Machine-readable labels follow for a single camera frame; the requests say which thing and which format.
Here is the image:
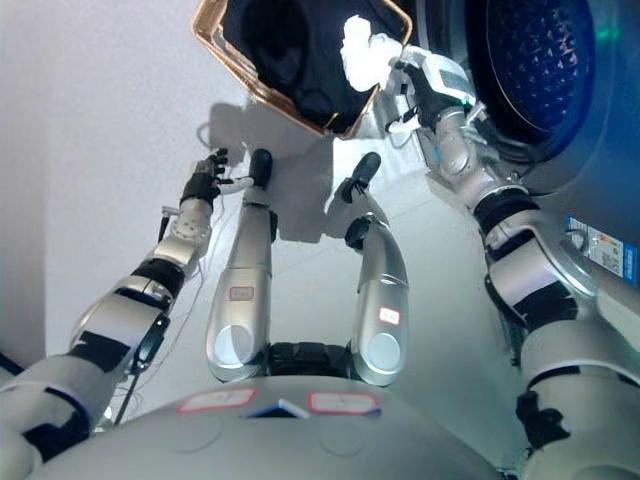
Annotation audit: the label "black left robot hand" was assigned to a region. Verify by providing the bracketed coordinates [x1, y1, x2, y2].
[179, 147, 251, 206]

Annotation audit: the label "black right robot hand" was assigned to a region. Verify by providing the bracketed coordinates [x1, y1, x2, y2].
[384, 44, 476, 134]

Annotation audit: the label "white cloth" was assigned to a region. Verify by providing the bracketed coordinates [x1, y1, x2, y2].
[339, 14, 407, 95]

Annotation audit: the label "black clothes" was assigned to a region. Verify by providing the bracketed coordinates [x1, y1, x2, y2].
[221, 0, 382, 135]

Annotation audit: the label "grey front-load washing machine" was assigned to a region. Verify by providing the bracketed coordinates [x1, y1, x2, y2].
[369, 0, 640, 314]

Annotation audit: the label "black left robot foot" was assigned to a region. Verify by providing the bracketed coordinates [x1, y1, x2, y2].
[247, 147, 274, 192]

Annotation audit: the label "black robot foot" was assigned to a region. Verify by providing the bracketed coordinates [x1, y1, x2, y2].
[339, 151, 383, 204]
[247, 147, 274, 192]

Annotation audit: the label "black right robot foot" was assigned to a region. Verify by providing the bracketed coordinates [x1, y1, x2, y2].
[339, 151, 383, 204]

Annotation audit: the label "brown cardboard laundry box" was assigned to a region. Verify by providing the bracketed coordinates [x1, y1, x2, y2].
[191, 0, 414, 141]

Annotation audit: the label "black robot pelvis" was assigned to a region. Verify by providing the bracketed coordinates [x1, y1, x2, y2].
[267, 341, 352, 380]

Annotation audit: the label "silver right robot leg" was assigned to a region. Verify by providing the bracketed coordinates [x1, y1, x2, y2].
[344, 212, 412, 389]

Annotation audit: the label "energy label sticker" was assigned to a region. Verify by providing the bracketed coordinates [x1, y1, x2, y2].
[564, 214, 626, 282]

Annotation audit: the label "silver robot torso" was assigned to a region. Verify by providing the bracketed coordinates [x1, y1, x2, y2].
[29, 373, 501, 480]

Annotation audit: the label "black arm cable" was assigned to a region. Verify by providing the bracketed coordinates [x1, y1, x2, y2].
[113, 312, 172, 427]

